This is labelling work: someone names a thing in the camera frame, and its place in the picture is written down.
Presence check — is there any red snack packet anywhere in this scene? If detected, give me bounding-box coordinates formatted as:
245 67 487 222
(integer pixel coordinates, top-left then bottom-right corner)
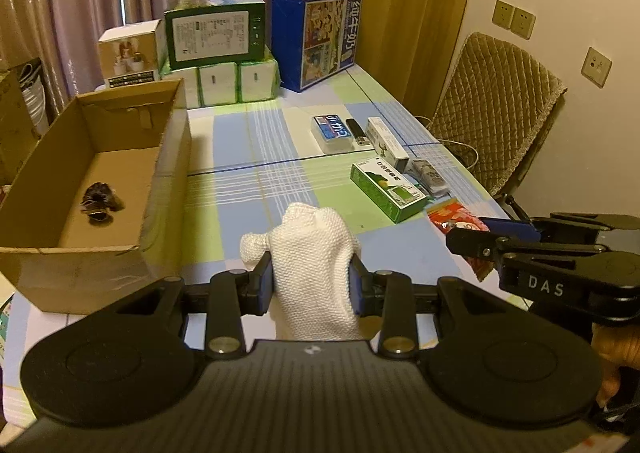
427 198 494 282

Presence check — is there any white knitted glove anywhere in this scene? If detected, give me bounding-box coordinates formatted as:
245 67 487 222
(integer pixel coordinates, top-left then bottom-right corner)
240 202 361 341

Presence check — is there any grey foil sachet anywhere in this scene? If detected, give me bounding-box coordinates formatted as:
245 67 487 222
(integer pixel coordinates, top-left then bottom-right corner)
407 159 450 198

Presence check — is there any green white medicine box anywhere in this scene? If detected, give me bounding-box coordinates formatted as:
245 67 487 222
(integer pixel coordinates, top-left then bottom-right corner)
350 157 431 223

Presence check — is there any long white medicine box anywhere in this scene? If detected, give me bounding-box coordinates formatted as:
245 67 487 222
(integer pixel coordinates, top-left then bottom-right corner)
364 117 409 172

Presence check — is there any dark hair clip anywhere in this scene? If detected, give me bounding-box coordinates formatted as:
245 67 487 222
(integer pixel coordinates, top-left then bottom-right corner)
80 182 125 225

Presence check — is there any person's right hand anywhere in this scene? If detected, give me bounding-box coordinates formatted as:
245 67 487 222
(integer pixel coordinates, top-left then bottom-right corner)
591 324 640 407

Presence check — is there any quilted brown chair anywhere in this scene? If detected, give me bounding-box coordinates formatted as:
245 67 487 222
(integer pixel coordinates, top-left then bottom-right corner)
428 31 567 197

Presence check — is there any open brown cardboard box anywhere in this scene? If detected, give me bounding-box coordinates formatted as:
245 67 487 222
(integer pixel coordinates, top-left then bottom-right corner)
1 80 191 314

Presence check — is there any checked blue green tablecloth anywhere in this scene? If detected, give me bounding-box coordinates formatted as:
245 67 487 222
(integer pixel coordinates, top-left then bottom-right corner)
4 68 500 426

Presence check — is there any black lighter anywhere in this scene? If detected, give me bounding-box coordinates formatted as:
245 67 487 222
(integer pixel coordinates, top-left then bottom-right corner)
346 118 370 147

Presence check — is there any blue label tissue pack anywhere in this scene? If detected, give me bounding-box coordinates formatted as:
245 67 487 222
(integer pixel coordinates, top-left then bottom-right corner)
310 114 354 154

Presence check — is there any green white tissue pack bundle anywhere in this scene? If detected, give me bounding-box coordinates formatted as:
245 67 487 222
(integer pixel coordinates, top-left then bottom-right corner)
160 49 280 108

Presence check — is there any white photo printed box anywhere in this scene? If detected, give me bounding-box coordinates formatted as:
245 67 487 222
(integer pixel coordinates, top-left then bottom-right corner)
98 20 167 88

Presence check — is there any blue milk carton box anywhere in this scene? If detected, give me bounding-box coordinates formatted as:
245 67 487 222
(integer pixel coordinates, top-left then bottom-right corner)
270 0 362 92

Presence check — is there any ochre side curtain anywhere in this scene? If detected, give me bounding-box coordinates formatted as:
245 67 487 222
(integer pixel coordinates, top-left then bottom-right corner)
356 0 468 117

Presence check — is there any green milk carton box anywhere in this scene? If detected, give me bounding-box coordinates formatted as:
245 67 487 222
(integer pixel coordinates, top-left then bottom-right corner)
164 0 266 69

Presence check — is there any white cable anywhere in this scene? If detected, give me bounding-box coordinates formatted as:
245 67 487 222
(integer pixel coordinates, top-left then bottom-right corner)
413 115 481 171

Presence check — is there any lower wall socket plate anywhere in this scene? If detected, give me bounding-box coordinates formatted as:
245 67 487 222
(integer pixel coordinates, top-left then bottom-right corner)
582 46 613 89

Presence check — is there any wall socket plate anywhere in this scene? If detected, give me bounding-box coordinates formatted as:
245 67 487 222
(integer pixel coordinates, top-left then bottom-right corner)
582 46 613 89
491 0 515 30
510 8 536 40

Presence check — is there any middle wall socket plate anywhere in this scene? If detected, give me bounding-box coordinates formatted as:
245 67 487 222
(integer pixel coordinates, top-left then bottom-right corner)
510 8 536 40

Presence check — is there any left wall socket plate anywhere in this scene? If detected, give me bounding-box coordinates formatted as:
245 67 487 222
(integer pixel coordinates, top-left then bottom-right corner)
491 0 515 30

